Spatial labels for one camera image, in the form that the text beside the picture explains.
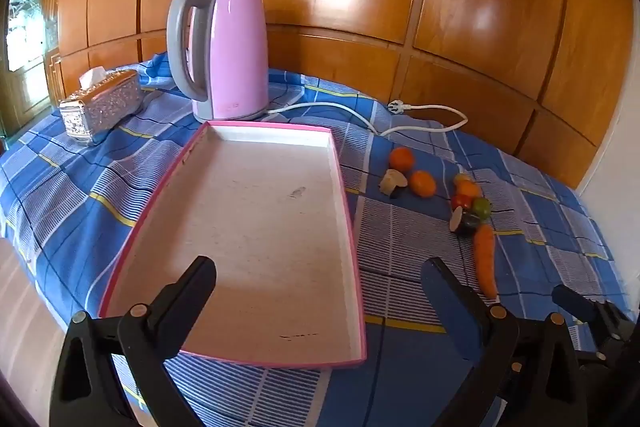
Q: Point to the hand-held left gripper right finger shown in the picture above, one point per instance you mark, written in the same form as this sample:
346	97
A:
450	307

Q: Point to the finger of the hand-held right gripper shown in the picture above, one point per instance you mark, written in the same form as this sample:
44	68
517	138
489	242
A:
575	301

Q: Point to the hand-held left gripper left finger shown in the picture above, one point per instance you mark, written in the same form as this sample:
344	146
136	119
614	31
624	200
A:
197	277

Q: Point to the pink-rimmed white tray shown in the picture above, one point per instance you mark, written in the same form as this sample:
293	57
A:
260	232

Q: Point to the red toy tomato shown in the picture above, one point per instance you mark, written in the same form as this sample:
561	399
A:
459	201

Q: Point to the small orange toy fruit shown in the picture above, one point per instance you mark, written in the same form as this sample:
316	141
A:
469	189

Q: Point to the orange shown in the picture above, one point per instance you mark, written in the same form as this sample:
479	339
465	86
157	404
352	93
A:
402	159
423	184

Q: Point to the toy carrot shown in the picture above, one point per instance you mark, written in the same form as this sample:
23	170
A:
485	257

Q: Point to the blue checked tablecloth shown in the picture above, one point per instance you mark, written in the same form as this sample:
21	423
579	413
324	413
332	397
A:
400	247

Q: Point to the toy eggplant piece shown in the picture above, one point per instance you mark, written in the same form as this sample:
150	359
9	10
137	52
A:
464	222

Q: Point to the green toy lime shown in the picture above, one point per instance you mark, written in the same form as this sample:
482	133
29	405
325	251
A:
482	208

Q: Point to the small yellow toy fruit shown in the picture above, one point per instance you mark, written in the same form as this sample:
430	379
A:
461	179

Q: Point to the toy mushroom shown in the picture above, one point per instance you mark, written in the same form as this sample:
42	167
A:
392	182

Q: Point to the silver glitter tissue box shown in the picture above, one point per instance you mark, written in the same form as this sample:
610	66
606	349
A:
102	107

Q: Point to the white tissue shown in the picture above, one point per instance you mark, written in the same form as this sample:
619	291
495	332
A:
92	78

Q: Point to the pink electric kettle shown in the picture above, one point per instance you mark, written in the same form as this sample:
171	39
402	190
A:
235	52

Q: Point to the wooden framed glass door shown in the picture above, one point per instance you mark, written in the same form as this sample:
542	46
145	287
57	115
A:
25	37

